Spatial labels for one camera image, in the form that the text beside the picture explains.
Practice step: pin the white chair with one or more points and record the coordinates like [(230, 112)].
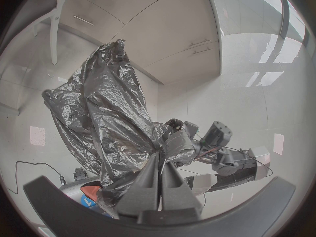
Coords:
[(53, 33)]

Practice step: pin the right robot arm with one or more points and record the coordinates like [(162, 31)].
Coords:
[(219, 134)]

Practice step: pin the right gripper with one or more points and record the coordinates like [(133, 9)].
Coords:
[(190, 129)]

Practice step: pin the white wardrobe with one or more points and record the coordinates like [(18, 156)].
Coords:
[(160, 33)]

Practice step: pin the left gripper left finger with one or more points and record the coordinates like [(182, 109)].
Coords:
[(144, 189)]

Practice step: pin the window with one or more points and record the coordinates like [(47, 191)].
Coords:
[(285, 13)]

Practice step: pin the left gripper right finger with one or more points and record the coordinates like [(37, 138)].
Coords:
[(176, 191)]

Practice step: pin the black plastic bag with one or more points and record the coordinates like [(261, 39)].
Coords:
[(111, 102)]

